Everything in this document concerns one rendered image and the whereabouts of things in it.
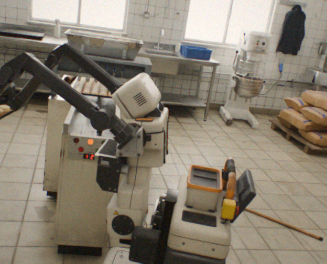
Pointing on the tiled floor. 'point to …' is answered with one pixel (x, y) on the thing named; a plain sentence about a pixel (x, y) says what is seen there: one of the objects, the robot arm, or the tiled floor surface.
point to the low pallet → (309, 148)
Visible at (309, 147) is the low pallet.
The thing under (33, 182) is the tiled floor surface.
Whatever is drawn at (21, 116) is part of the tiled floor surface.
